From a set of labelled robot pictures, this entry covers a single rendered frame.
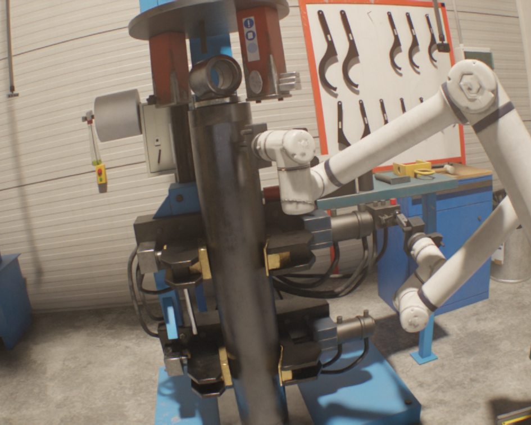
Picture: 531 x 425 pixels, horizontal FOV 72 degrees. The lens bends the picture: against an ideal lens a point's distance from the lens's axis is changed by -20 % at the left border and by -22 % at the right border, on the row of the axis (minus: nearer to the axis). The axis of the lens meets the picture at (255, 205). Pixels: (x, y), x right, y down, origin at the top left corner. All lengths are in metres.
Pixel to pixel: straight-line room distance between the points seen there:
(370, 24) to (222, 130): 2.65
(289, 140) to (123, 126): 1.37
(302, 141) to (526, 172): 0.58
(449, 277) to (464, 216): 1.71
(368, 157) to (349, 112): 2.51
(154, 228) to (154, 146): 0.70
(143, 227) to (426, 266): 1.06
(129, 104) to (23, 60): 1.77
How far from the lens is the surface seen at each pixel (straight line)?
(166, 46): 1.61
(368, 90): 3.77
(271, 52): 1.39
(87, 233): 3.74
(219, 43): 1.95
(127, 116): 2.33
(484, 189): 3.00
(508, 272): 3.53
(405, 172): 2.12
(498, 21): 4.81
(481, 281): 3.19
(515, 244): 3.44
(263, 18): 1.41
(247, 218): 1.48
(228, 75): 1.57
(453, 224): 2.88
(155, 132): 2.34
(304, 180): 1.16
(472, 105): 0.92
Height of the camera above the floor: 1.43
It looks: 12 degrees down
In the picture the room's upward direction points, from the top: 7 degrees counter-clockwise
